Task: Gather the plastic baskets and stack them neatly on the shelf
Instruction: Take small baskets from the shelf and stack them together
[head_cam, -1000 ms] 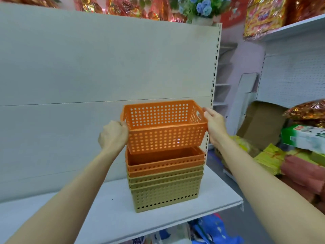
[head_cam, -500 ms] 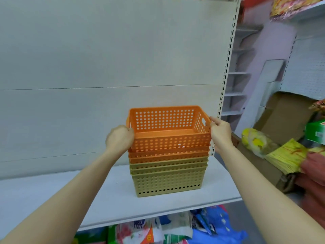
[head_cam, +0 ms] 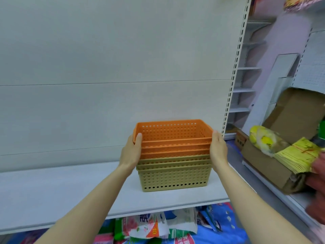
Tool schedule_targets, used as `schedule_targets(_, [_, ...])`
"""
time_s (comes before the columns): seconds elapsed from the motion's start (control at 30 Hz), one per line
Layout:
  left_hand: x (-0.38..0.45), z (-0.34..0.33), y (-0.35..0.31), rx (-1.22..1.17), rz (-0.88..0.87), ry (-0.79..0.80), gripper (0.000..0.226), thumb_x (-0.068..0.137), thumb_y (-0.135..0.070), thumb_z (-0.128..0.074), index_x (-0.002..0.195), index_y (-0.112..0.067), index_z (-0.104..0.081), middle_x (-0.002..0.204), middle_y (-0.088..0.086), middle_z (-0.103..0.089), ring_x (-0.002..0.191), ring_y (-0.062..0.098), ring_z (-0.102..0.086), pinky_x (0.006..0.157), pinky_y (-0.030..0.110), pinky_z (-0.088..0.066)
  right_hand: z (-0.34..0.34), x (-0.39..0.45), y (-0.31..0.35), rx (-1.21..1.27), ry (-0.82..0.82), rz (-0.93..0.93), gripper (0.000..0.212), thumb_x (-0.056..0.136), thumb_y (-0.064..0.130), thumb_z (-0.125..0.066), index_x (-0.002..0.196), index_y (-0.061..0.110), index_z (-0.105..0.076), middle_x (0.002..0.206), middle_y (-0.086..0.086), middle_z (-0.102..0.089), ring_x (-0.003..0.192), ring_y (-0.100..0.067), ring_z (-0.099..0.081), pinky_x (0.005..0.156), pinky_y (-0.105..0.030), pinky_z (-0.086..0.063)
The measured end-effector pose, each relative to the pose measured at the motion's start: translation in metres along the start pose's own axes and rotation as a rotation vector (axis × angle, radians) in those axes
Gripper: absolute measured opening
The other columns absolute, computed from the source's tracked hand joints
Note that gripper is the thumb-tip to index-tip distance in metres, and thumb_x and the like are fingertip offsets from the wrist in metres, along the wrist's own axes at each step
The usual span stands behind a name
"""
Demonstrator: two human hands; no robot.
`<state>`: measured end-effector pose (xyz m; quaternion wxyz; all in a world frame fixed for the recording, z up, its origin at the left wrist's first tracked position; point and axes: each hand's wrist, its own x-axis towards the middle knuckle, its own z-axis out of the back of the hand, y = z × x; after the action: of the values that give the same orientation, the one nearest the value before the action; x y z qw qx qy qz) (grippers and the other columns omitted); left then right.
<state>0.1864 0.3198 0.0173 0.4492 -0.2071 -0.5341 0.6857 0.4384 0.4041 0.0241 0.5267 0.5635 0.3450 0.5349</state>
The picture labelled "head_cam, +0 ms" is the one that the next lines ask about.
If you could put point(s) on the person's left hand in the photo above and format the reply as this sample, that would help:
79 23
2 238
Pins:
129 154

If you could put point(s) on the person's right hand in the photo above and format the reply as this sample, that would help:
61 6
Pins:
219 152

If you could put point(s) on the person's right thumb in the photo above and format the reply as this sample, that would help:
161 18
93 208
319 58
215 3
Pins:
213 142

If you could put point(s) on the person's left thumb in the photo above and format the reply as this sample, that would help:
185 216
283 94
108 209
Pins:
138 141

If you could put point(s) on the orange perforated plastic basket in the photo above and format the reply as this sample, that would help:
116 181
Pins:
175 153
172 132
175 147

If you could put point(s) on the person's right forearm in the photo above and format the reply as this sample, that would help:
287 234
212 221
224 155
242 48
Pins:
251 210

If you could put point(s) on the person's left forearm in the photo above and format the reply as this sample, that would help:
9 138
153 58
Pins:
88 208

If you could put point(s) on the khaki perforated plastic basket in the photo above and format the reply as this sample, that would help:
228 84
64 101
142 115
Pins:
175 165
175 160
175 180

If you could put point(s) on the yellow plastic bag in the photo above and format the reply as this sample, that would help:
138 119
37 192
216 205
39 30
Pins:
266 141

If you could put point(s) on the empty white shelving unit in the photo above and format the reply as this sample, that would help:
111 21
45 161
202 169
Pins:
245 91

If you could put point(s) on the blue patterned packet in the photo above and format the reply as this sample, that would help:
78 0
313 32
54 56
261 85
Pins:
213 217

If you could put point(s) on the white slotted shelf upright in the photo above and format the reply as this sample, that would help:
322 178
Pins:
237 66

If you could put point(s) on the large open cardboard box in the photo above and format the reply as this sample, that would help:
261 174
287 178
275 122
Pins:
292 116

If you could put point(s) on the bundle of yellow paper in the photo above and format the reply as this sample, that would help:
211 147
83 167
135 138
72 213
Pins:
297 154

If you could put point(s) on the white and pink packet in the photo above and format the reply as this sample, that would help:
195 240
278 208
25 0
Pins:
142 226

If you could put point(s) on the white and green packet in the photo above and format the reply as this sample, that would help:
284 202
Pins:
181 222

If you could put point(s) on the white low shelf board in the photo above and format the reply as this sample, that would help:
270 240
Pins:
287 198

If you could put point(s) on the white metal shelf board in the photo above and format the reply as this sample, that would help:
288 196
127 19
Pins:
50 190

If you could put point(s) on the white pegboard back panel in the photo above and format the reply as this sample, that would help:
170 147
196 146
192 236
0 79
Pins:
313 66

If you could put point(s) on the colourful wrapped goods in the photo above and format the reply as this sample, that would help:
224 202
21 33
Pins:
303 2

